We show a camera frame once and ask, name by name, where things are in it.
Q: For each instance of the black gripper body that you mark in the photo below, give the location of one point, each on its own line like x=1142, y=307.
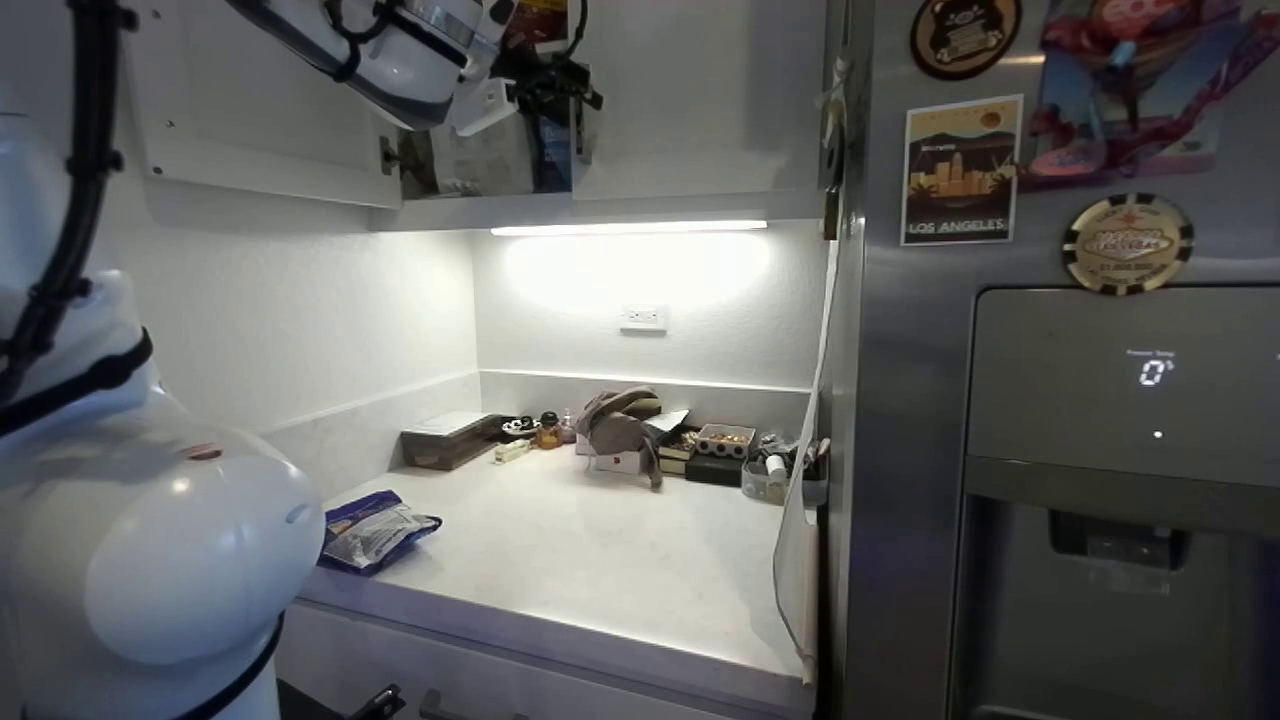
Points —
x=551, y=86

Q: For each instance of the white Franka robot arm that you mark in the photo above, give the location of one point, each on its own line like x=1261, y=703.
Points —
x=147, y=561

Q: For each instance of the blue bag in cabinet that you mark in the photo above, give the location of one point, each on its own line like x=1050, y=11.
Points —
x=552, y=157

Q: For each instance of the under-cabinet light strip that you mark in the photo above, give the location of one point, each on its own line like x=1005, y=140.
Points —
x=624, y=229

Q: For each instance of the white base cabinet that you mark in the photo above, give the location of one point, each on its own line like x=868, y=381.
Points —
x=454, y=665

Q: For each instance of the red food package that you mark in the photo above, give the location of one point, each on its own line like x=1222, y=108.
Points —
x=544, y=21

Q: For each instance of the white paper package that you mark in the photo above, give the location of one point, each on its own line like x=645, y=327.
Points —
x=481, y=165

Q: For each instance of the dark item beside package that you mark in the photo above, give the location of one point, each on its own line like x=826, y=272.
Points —
x=412, y=165

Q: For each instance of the beige cloth bag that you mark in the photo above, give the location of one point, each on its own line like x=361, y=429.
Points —
x=620, y=417

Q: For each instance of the small dark brown bottle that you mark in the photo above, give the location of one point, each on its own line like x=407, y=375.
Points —
x=551, y=429

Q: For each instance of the small pale jar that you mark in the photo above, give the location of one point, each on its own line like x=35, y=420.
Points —
x=514, y=455

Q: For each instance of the round black fridge magnet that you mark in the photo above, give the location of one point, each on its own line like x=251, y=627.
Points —
x=963, y=33

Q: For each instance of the city poster fridge magnet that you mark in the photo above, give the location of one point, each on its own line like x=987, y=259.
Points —
x=963, y=175

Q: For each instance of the small grey tray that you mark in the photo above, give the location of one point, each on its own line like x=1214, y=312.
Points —
x=764, y=480

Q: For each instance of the blue snack bag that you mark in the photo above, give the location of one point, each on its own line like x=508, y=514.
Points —
x=374, y=530

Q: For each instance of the stainless steel refrigerator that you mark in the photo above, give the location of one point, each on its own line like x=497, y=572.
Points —
x=906, y=464

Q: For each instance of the colourful picture fridge magnet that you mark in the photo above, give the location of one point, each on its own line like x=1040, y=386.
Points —
x=1132, y=95

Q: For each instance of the poker chip fridge magnet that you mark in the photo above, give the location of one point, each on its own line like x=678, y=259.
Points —
x=1124, y=241

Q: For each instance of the grey fridge water dispenser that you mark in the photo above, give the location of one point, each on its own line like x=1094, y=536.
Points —
x=1064, y=440

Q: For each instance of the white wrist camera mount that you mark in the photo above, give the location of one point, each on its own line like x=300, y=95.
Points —
x=481, y=108

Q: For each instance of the white wall cabinet body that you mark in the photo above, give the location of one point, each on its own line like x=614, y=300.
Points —
x=602, y=208

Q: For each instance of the white wall outlet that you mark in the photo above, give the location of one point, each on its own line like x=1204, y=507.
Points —
x=640, y=320

